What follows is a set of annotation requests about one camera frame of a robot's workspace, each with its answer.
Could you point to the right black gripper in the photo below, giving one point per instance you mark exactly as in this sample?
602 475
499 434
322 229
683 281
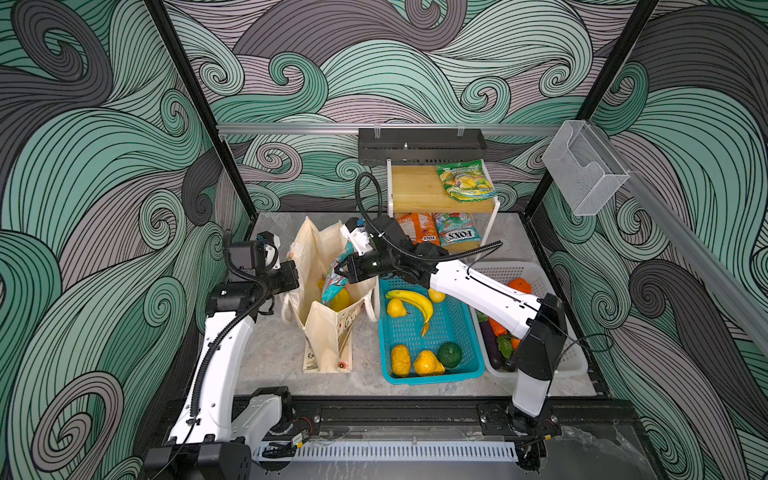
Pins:
357 270

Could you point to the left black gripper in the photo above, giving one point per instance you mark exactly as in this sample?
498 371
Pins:
288 271

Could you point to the blue-red candy bag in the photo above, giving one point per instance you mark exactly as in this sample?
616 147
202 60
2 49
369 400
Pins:
334 281

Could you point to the yellow lemon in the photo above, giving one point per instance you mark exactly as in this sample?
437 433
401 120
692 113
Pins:
436 296

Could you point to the floral canvas tote bag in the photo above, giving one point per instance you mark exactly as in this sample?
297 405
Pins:
324 306

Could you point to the green-yellow candy bag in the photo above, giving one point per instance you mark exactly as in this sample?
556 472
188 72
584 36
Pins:
466 181

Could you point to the yellow banana bunch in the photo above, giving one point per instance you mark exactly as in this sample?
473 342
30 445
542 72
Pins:
341 301

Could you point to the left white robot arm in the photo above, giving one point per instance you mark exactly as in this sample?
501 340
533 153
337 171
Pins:
207 442

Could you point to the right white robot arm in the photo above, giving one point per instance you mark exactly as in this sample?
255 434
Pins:
539 322

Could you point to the orange candy bag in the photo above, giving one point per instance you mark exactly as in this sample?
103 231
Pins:
419 227

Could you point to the green Fox's candy bag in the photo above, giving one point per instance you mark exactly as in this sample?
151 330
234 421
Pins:
455 228

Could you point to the small yellow pear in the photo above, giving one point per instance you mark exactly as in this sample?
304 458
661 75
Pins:
396 308

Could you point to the single yellow banana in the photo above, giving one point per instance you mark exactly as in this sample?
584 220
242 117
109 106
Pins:
417 300

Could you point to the white wooden two-tier shelf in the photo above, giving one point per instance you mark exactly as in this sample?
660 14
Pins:
416 188

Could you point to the teal plastic basket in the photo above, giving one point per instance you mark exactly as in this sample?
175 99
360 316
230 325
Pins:
451 322

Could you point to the yellow corn cob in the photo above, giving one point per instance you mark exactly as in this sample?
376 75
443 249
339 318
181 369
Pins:
400 361

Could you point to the green avocado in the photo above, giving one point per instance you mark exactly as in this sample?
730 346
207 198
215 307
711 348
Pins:
449 355

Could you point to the orange tomato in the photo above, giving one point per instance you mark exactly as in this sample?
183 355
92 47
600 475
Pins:
521 285

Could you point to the purple eggplant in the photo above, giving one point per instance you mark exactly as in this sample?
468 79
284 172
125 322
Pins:
495 357

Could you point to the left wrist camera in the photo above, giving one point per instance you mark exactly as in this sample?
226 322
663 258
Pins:
255 256

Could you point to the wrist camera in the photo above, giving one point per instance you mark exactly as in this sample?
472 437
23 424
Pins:
255 256
358 240

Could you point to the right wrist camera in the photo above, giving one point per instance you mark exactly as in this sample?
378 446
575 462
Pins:
358 240

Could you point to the black metal wall tray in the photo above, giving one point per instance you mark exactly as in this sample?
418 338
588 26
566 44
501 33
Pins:
419 146

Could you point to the white slotted cable duct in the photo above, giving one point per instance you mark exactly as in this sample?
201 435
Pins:
364 451

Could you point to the clear acrylic wall holder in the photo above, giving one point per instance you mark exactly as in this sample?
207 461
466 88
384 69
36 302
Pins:
585 166

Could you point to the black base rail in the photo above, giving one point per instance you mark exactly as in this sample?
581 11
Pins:
491 415

